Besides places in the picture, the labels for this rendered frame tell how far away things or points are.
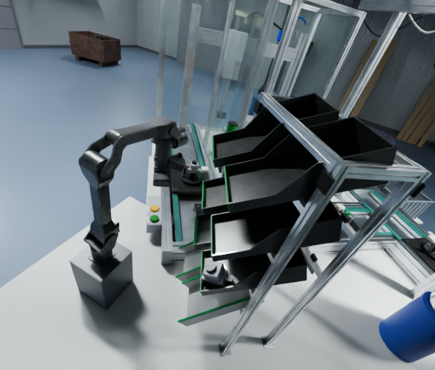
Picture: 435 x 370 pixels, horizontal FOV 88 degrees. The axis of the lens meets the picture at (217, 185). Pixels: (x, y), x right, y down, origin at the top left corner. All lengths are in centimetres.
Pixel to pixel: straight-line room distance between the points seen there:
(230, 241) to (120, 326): 58
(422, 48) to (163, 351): 867
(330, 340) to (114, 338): 82
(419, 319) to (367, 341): 23
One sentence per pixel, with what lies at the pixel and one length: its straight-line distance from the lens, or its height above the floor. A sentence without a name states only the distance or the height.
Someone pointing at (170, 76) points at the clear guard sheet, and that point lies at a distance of 215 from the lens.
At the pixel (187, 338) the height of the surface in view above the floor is 86.
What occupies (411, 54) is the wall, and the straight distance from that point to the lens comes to 876.
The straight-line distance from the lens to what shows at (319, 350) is 115.
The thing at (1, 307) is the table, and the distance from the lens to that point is 115.
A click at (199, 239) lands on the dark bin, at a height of 119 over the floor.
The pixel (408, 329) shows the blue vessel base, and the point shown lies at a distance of 125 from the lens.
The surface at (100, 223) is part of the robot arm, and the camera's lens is 77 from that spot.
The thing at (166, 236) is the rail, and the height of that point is 95.
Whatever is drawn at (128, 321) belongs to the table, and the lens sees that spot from 101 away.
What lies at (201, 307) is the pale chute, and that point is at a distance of 85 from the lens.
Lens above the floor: 180
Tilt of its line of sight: 36 degrees down
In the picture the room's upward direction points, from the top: 15 degrees clockwise
